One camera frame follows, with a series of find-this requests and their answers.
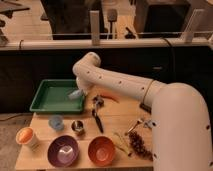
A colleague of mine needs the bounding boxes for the blue sponge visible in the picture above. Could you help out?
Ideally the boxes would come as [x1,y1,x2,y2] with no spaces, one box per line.
[68,90,83,100]

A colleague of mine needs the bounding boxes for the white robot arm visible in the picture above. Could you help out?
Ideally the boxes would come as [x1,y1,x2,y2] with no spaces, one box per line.
[73,52,213,171]

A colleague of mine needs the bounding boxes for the green plastic tray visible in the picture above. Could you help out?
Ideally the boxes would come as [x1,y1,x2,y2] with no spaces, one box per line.
[30,79,85,114]

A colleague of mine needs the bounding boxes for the orange carrot toy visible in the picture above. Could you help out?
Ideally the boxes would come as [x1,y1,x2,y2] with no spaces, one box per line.
[100,94,119,103]

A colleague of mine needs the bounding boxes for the metal spoon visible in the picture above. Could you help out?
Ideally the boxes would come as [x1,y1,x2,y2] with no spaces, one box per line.
[124,118,144,136]

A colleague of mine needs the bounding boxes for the small metal cup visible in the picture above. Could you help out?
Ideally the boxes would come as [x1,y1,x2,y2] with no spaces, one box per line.
[71,120,84,135]

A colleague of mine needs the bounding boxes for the wooden chopsticks pair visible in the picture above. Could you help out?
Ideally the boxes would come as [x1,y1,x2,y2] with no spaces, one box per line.
[113,132,132,157]

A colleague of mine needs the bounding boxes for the grey blue cloth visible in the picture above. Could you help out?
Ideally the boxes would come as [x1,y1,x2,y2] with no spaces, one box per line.
[144,120,153,129]

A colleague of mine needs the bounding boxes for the blue plastic cup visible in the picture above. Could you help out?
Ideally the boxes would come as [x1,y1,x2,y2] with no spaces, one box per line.
[48,115,64,131]

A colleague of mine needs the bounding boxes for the bunch of dark grapes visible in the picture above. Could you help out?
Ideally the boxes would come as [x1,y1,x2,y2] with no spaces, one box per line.
[129,131,153,161]

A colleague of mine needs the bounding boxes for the orange bowl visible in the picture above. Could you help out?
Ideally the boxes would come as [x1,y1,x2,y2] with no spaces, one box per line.
[88,136,115,166]

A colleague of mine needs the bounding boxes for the white railing bar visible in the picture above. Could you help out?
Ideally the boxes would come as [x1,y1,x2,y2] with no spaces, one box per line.
[0,37,213,51]

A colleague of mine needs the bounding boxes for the purple bowl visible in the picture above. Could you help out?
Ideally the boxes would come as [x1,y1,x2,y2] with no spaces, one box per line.
[47,135,79,167]

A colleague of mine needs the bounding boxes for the orange and white cup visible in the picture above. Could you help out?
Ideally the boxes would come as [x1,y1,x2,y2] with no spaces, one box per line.
[16,127,39,150]

